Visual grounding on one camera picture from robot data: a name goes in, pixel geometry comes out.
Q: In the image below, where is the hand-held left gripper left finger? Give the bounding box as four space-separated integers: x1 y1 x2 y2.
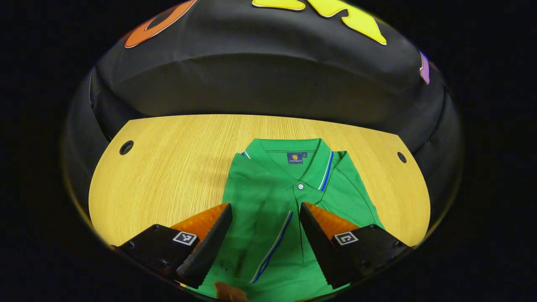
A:
117 203 234 290

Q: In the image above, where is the green T-shirt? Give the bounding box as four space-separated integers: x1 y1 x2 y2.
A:
196 138 385 302

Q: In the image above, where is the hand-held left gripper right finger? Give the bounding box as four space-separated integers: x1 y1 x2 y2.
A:
299 202 414 290

